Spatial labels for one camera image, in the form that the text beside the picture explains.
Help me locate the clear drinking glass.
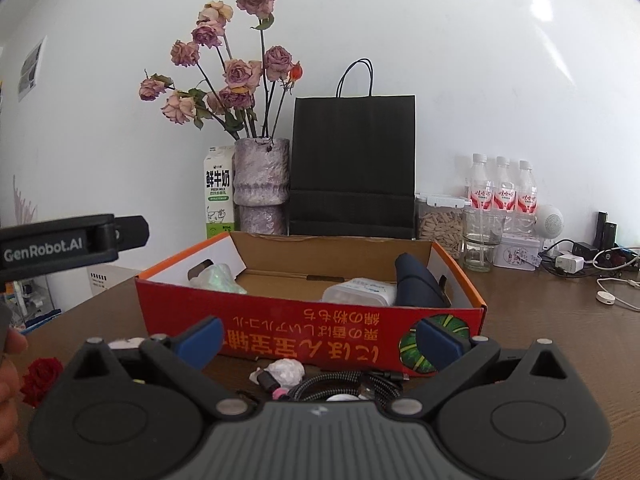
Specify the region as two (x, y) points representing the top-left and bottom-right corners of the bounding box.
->
(462, 207), (503, 273)

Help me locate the white cable with round puck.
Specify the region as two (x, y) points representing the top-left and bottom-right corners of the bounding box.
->
(595, 277), (640, 312)

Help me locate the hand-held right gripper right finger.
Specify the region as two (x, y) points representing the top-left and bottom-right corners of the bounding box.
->
(390, 317), (577, 419)

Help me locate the purple textured vase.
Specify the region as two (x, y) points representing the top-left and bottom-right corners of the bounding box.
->
(233, 137), (292, 236)

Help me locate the black paper bag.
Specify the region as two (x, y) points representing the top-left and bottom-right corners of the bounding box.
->
(288, 58), (417, 241)

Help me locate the red orange cardboard box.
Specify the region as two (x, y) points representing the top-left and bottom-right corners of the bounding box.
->
(134, 231), (488, 376)

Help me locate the clear seed container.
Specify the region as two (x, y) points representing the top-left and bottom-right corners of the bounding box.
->
(415, 192), (468, 260)

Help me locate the white tissue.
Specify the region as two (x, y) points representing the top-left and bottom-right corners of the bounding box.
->
(249, 360), (306, 390)

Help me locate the white round speaker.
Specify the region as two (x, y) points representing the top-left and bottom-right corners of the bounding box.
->
(534, 204), (565, 240)

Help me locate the wall poster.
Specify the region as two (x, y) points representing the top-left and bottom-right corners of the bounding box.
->
(17, 35), (48, 101)

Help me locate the white charger plug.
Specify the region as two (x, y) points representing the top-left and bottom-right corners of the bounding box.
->
(555, 254), (585, 276)

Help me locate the white charger with cables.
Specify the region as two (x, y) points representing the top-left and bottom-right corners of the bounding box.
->
(541, 237), (576, 275)

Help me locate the dried pink rose bouquet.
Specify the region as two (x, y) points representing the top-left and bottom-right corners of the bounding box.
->
(139, 0), (305, 142)

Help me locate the white green milk carton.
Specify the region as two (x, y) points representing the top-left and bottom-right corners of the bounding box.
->
(202, 145), (237, 241)

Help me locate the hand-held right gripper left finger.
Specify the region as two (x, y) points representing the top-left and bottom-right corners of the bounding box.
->
(65, 316), (261, 419)

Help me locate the person's left hand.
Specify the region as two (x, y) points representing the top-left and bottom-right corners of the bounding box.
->
(0, 332), (28, 463)

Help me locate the clear plastic wrap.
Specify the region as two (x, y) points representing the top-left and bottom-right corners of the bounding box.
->
(189, 261), (248, 295)

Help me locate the clear plastic lidded container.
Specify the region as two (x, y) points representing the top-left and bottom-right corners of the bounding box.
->
(321, 277), (399, 308)

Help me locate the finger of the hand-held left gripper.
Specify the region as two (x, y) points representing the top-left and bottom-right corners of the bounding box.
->
(97, 216), (150, 253)

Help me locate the black braided cable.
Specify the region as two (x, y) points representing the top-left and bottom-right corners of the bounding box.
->
(290, 370), (410, 402)

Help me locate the black upright device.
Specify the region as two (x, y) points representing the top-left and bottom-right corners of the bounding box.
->
(595, 211), (619, 250)

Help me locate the white printed tin box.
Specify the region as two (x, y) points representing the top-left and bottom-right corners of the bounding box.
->
(492, 232), (543, 273)

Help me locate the red artificial rose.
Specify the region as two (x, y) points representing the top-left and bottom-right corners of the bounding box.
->
(20, 356), (68, 409)

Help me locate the navy blue pouch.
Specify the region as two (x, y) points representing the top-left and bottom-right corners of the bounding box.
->
(394, 253), (452, 308)

